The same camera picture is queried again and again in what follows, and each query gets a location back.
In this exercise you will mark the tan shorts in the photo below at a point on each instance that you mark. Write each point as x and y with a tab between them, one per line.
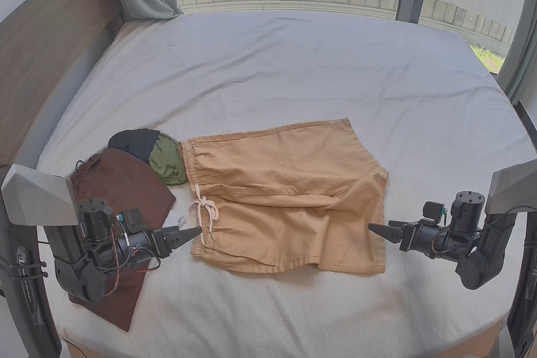
293	201

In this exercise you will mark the bed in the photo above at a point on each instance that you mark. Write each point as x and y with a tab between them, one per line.
293	54

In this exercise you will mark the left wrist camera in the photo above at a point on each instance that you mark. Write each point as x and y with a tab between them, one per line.
132	218

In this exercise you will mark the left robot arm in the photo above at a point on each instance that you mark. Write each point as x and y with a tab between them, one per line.
79	276

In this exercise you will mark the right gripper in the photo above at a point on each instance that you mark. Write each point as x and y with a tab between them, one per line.
421	238

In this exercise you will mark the green garment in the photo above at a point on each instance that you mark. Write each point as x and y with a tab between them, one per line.
168	163

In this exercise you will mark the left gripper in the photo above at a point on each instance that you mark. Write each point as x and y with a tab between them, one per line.
144	245

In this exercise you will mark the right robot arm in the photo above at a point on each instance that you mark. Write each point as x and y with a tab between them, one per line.
482	264

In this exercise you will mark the black garment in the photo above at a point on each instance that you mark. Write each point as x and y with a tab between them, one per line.
130	142

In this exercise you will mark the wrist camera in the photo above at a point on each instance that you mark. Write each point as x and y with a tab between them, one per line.
433	210
132	218

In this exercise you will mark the brown shorts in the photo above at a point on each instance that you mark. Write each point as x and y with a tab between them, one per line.
126	188

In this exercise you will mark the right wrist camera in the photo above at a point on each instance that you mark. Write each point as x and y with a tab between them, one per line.
433	210

